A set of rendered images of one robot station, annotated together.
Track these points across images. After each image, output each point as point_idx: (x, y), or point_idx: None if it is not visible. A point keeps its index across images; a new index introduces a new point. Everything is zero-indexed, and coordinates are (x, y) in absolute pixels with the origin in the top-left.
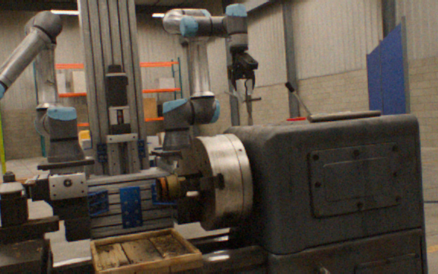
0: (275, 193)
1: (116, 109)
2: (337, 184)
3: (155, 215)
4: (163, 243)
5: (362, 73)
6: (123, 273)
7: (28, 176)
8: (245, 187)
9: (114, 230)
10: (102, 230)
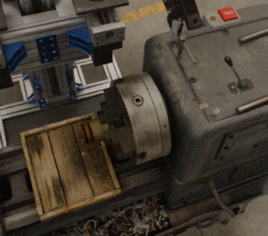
0: (188, 162)
1: None
2: (242, 143)
3: (72, 51)
4: None
5: None
6: (60, 214)
7: None
8: (164, 152)
9: (33, 65)
10: (21, 66)
